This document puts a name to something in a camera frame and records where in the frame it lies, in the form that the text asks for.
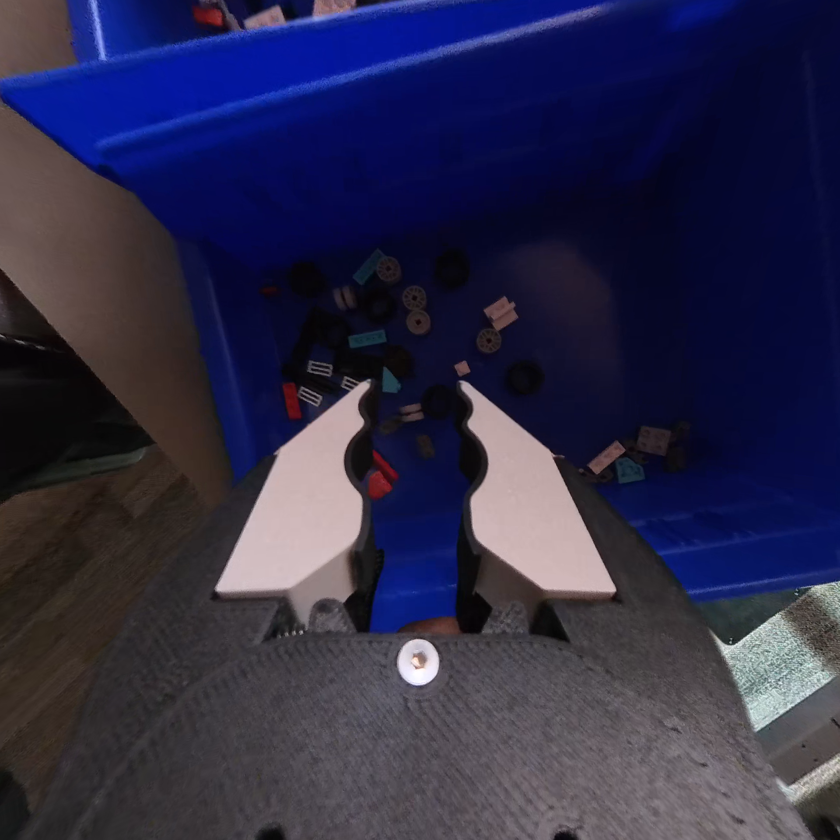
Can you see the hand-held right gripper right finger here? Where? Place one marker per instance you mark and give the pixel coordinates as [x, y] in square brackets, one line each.
[531, 518]

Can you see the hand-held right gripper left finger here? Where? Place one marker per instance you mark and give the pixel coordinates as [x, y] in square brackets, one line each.
[302, 518]

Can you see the toy wheels and bricks pile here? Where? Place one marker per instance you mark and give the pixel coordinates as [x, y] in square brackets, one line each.
[451, 269]

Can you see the blue bin with wheels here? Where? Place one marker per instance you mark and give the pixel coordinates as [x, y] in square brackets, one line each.
[590, 164]

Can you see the red and grey toy bricks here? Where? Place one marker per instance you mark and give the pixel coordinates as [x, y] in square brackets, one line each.
[262, 18]

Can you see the blue bin with red bricks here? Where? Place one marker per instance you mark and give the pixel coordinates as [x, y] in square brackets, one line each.
[151, 39]

